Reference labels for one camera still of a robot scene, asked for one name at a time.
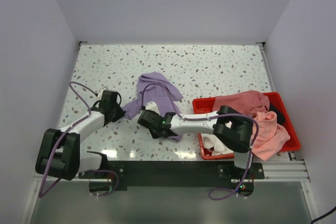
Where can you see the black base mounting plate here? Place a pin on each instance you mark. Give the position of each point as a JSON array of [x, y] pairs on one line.
[[166, 174]]

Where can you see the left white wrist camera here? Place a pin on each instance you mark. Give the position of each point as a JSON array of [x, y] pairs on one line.
[[99, 94]]

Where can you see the white red t shirt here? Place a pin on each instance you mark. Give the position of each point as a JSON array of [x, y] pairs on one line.
[[214, 145]]

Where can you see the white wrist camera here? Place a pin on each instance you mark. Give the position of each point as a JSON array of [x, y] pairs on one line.
[[152, 106], [99, 94]]

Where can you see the black t shirt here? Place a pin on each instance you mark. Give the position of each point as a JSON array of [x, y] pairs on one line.
[[280, 117]]

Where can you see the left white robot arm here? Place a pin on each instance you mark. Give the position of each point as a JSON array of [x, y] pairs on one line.
[[60, 155]]

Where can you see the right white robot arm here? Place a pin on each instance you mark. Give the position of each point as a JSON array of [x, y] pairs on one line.
[[236, 131]]

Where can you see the red plastic bin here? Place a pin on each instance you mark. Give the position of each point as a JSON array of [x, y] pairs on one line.
[[205, 105]]

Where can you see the dark pink t shirt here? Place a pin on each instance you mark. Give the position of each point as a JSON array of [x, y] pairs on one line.
[[247, 103]]

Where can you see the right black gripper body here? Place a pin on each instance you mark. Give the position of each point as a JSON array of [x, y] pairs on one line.
[[154, 133]]

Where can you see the purple t shirt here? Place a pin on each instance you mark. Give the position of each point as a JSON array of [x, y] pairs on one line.
[[154, 87]]

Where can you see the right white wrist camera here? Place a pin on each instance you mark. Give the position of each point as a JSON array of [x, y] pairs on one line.
[[152, 106]]

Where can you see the light salmon t shirt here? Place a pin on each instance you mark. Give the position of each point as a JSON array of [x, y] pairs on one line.
[[271, 136]]

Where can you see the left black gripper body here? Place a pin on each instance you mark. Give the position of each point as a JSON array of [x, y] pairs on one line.
[[118, 112]]

